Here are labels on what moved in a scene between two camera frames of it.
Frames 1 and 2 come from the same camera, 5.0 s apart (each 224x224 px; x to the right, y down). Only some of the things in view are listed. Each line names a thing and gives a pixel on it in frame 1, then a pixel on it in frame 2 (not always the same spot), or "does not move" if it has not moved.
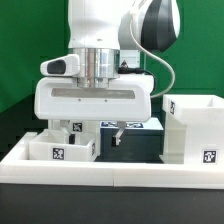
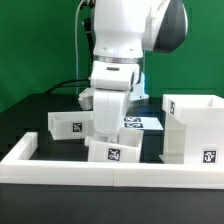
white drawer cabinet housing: (193, 129) does not move
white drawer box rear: (76, 126) does not move
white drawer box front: (53, 145) -> (127, 149)
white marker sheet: (151, 124) does not move
